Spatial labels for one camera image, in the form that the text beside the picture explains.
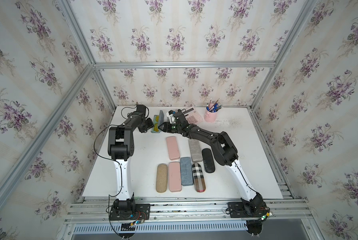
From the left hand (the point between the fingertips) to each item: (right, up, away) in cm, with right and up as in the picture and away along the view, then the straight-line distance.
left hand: (150, 127), depth 107 cm
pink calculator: (+31, +9, +6) cm, 33 cm away
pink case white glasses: (+17, -13, -11) cm, 24 cm away
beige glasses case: (+11, -27, -25) cm, 39 cm away
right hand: (+10, +1, -8) cm, 13 cm away
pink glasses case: (+19, -27, -23) cm, 40 cm away
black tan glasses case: (+38, -19, -22) cm, 48 cm away
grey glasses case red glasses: (+32, -14, -14) cm, 37 cm away
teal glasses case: (+25, -25, -24) cm, 43 cm away
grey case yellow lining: (+9, +6, -2) cm, 10 cm away
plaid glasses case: (+32, -26, -26) cm, 49 cm away
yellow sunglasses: (+6, +2, -8) cm, 10 cm away
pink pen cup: (+44, +8, -1) cm, 45 cm away
